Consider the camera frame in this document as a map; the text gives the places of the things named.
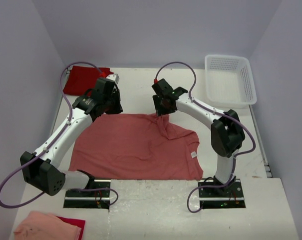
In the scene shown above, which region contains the salmon pink t shirt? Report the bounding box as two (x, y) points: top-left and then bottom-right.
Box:
(69, 113), (203, 181)

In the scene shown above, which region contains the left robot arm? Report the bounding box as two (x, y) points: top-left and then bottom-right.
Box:
(20, 73), (123, 197)

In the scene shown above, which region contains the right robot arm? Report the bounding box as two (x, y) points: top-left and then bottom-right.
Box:
(152, 79), (245, 197)

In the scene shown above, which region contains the folded dark red shirt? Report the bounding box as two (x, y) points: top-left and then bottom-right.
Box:
(63, 66), (113, 96)

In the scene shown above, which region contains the white plastic basket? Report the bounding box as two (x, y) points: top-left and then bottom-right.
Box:
(204, 54), (257, 108)

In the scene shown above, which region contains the folded red shirt front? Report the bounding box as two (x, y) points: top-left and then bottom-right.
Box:
(57, 216), (85, 240)

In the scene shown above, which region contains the folded light pink shirt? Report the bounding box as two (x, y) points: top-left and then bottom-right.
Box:
(13, 211), (80, 240)

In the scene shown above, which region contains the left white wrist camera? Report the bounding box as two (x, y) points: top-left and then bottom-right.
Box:
(107, 73), (119, 84)

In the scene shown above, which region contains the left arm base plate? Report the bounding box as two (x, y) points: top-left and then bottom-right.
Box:
(63, 190), (110, 210)

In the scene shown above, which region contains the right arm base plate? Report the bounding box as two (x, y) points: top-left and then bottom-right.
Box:
(198, 178), (246, 210)

